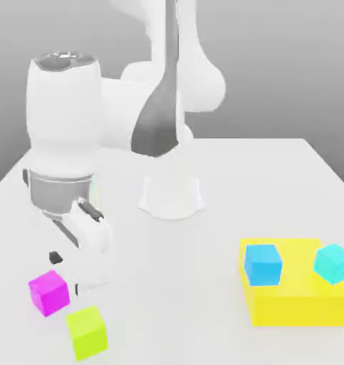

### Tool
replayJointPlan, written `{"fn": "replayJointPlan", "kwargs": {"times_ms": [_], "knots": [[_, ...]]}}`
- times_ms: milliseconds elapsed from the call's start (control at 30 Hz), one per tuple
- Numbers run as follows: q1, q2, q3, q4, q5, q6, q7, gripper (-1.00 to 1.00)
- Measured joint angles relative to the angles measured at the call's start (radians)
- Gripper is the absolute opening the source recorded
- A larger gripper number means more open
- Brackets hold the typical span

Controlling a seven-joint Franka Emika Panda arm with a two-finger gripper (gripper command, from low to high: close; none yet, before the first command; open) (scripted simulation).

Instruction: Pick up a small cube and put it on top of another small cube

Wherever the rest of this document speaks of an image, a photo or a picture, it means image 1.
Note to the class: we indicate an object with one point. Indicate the small blue cube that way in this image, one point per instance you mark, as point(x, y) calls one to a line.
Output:
point(262, 265)

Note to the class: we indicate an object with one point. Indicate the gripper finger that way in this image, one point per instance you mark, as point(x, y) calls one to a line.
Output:
point(55, 257)
point(76, 288)

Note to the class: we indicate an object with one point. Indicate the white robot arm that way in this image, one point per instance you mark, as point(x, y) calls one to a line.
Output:
point(63, 114)

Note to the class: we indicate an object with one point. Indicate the large yellow box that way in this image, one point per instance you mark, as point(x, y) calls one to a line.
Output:
point(299, 305)

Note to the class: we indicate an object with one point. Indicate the small magenta cube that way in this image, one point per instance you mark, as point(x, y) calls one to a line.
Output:
point(49, 293)

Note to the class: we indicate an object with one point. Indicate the small lime cube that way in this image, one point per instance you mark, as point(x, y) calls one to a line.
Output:
point(87, 333)

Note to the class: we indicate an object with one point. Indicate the small cyan cube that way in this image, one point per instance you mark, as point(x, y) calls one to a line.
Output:
point(332, 263)

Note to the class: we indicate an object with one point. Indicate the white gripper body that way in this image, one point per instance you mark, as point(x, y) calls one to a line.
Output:
point(89, 268)

